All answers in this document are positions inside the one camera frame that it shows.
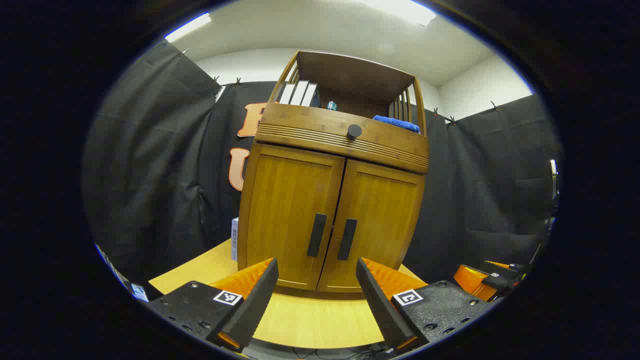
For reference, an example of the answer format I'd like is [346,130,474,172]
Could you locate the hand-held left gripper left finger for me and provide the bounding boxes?
[149,257,280,353]

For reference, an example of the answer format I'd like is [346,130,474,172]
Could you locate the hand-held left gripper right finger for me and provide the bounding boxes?
[356,257,494,354]

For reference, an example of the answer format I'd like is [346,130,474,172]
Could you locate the wooden shoe cabinet door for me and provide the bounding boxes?
[317,159,426,293]
[239,142,346,291]

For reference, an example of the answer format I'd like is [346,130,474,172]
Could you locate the wooden double-door shoe cabinet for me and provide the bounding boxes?
[236,50,430,293]

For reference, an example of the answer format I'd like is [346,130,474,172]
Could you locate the wooden cabinet drawer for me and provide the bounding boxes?
[255,102,430,174]

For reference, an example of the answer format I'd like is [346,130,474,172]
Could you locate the black backdrop cloth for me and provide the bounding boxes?
[82,40,563,288]

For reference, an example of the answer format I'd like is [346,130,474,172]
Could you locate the blue folded towel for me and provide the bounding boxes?
[373,115,421,134]

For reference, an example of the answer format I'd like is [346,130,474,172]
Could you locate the wide ceiling light panel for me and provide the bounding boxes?
[350,0,437,27]

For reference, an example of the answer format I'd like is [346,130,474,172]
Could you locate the long ceiling light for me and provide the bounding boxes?
[165,12,212,43]

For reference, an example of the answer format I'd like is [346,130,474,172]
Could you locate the black door handle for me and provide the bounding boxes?
[337,218,358,261]
[307,213,328,257]

